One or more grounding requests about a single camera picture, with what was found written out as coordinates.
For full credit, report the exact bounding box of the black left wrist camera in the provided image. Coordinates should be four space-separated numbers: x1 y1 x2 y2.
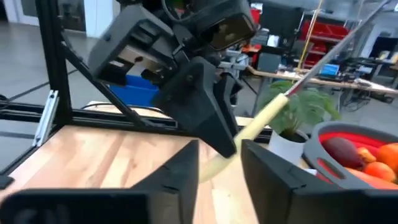
161 0 258 52

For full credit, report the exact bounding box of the dark red round fruit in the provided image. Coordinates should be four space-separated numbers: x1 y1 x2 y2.
322 136 365 170

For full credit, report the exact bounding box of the green potted plant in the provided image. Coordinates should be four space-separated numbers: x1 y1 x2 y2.
257 79 341 166

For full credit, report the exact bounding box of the black plastic table clamp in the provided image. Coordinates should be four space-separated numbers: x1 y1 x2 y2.
0 175 16 190

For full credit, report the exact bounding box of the blue plastic bin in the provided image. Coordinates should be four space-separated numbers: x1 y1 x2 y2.
108 73 160 108

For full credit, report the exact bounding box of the long wooden workbench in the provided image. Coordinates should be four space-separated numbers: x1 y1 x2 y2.
245 65 398 97

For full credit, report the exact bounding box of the yellow pole with black base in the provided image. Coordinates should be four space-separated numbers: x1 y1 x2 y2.
297 0 324 71

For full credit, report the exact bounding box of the small round orange fruit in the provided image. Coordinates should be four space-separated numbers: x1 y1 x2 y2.
376 142 398 175

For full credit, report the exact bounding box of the red orange pepper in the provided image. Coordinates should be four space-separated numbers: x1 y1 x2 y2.
343 167 398 190

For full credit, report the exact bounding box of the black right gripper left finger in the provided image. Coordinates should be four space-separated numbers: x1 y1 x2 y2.
0 139 200 224

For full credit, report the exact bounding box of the blue screen monitor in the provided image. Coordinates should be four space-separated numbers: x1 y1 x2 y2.
319 63 341 78

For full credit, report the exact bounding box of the silver aluminium bracket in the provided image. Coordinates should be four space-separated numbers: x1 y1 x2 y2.
32 89 60 147

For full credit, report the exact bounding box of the red grey collapsible colander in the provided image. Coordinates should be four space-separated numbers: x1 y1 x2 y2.
303 121 398 190

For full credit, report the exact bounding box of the red shelving rack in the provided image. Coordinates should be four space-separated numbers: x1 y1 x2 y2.
300 20 351 68

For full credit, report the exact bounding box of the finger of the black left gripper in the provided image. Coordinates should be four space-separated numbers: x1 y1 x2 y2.
154 57 239 159
221 73 245 107

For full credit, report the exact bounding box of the knife with cream handle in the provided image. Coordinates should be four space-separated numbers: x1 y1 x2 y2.
198 0 389 184

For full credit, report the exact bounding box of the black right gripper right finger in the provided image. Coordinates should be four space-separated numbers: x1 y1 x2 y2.
241 139 398 224

